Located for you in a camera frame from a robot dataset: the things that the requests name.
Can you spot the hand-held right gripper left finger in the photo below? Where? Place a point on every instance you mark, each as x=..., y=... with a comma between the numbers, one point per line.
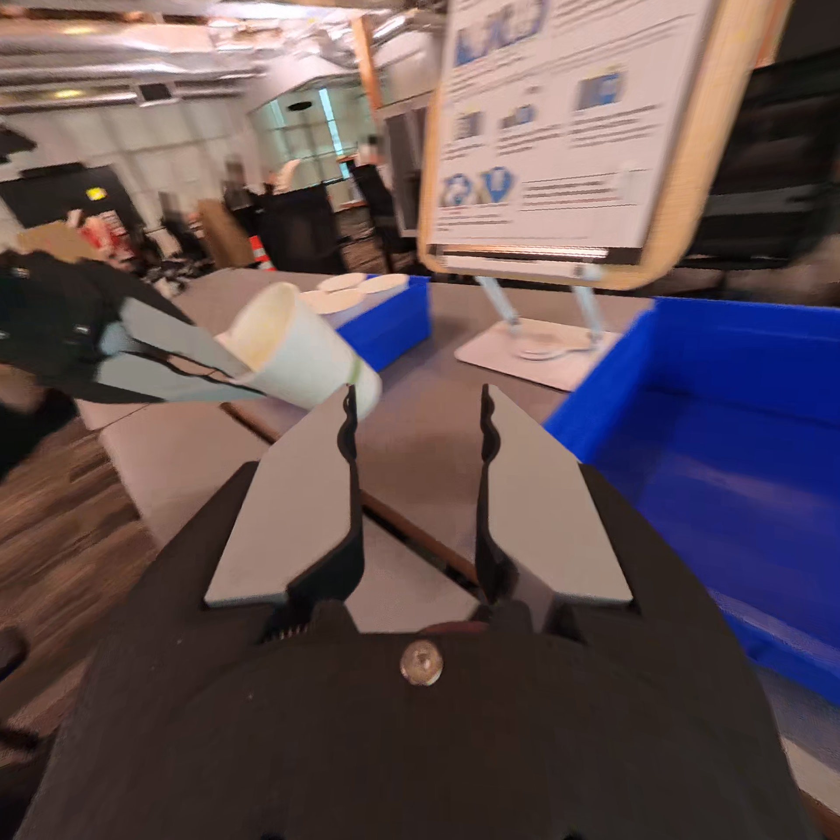
x=289, y=512

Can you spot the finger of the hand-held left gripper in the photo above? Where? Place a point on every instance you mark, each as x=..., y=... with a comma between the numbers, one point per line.
x=177, y=334
x=170, y=380

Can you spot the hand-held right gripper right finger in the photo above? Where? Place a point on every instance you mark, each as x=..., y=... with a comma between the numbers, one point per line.
x=551, y=518

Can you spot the white paper cup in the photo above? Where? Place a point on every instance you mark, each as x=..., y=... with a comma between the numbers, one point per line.
x=302, y=354
x=328, y=302
x=341, y=282
x=387, y=283

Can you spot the blue plastic bin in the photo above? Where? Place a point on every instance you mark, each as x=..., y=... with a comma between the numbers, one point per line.
x=387, y=328
x=722, y=459

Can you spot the brown cardboard box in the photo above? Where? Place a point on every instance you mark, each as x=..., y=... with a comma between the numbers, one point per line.
x=223, y=236

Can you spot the orange traffic cone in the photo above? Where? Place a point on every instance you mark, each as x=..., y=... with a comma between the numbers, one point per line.
x=261, y=256

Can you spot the black cabinet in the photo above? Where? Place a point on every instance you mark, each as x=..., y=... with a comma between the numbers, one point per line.
x=298, y=229

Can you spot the white tablet stand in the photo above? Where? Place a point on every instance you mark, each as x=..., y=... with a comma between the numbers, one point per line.
x=499, y=354

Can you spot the printed instruction sheet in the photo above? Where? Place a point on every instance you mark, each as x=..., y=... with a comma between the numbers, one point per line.
x=558, y=131

